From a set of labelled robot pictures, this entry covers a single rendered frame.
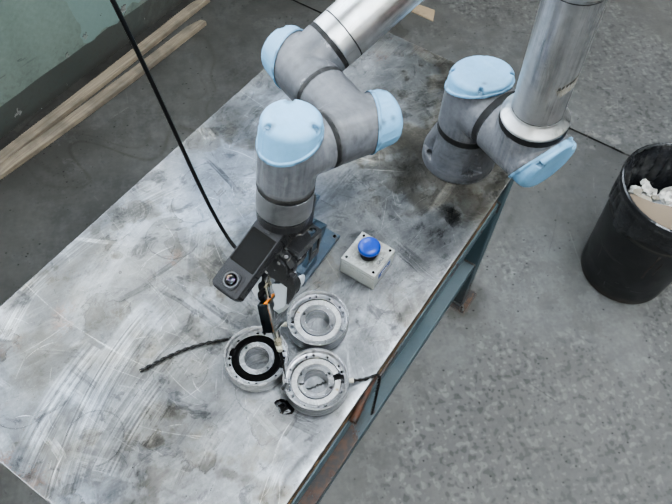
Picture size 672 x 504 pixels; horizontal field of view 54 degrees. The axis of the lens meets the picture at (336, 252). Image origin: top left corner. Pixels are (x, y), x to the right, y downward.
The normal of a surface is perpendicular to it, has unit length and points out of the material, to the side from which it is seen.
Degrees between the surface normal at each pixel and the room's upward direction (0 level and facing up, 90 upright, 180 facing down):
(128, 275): 0
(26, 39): 90
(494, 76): 7
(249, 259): 23
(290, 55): 32
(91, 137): 0
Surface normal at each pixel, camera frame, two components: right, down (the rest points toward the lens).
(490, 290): 0.04, -0.55
